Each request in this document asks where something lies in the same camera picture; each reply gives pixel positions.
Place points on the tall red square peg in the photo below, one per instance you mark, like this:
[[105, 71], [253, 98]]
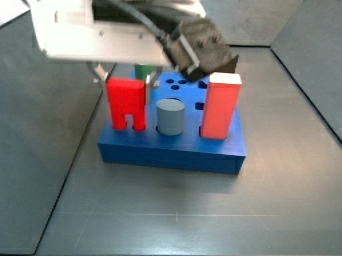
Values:
[[221, 100]]

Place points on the blue foam fixture block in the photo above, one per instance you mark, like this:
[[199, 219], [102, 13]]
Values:
[[185, 151]]

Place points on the red square-circle forked object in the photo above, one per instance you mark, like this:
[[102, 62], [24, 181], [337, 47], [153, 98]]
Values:
[[127, 101]]

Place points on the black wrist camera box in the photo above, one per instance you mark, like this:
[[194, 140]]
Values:
[[197, 48]]

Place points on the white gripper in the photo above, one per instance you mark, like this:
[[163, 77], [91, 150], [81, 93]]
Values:
[[70, 34]]

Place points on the black curved regrasp stand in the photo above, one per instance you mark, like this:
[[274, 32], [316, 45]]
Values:
[[230, 67]]

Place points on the green hexagonal peg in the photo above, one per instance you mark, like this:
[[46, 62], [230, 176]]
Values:
[[142, 71]]

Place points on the grey-blue cylinder peg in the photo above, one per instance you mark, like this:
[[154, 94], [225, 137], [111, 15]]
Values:
[[170, 114]]

